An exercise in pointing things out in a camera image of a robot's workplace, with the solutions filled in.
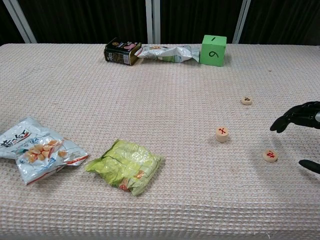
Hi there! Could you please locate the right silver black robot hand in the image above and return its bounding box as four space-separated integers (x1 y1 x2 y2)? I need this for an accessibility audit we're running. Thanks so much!
269 100 320 181

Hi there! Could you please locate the wooden chess piece red mark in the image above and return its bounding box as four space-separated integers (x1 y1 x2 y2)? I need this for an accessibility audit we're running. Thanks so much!
215 126 230 138
262 149 279 163

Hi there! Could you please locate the green numbered foam cube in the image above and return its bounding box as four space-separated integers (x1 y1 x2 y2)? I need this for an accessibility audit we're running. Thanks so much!
199 34 228 68

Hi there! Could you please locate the beige waffle tablecloth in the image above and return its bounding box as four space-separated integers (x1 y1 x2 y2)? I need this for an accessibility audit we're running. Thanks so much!
0 42 320 240

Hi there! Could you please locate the silver crumpled snack bag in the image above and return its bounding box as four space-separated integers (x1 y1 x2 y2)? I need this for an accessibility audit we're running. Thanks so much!
137 44 202 64

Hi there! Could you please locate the yellow green snack bag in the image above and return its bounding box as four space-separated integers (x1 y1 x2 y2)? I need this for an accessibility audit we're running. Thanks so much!
84 138 165 197

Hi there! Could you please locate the black food tin can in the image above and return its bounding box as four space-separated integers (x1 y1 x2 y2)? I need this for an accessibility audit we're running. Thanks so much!
104 37 142 66

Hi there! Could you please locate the dark green pleated curtain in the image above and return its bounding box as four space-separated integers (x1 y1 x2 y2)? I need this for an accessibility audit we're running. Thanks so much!
0 0 320 47

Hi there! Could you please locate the white blue snack bag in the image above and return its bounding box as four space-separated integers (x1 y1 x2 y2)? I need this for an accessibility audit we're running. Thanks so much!
0 116 90 186

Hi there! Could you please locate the white frame post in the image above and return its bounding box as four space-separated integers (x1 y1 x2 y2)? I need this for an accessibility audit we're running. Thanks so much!
2 0 38 44
232 0 252 45
145 0 161 45

